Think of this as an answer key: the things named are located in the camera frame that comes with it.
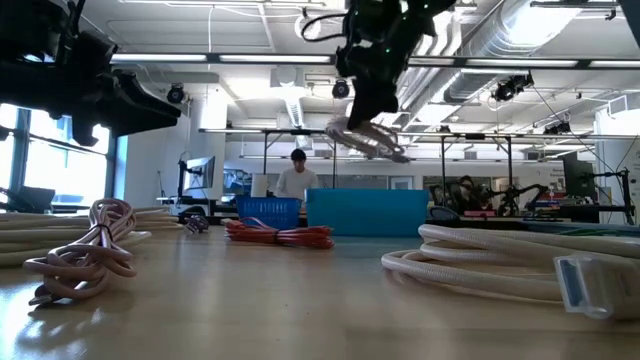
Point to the dark computer monitor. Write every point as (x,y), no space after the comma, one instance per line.
(577,175)

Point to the black overhead camera rig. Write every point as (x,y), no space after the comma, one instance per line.
(512,86)
(557,128)

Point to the white desktop box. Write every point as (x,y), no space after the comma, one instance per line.
(260,185)

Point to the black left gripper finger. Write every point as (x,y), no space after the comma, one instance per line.
(140,122)
(145,97)

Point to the teal plastic bin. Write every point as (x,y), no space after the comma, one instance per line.
(367,212)

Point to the black workstation frame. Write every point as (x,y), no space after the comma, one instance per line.
(265,150)

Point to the black chair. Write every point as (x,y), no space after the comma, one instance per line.
(30,197)

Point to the black background robot arm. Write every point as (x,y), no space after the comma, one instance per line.
(515,195)
(467,195)

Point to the blue mesh plastic basket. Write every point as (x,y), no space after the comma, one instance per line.
(270,210)

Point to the person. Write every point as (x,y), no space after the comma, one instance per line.
(296,182)

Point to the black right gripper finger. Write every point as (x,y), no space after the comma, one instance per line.
(367,107)

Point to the black ceiling dome camera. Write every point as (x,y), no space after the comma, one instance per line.
(340,89)
(175,93)

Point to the computer monitor on arm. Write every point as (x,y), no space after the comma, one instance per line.
(200,172)

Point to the silver ventilation duct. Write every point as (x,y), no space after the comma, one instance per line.
(500,45)

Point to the black monitor stand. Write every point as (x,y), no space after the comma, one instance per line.
(625,195)

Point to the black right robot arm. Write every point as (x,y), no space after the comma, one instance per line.
(400,15)

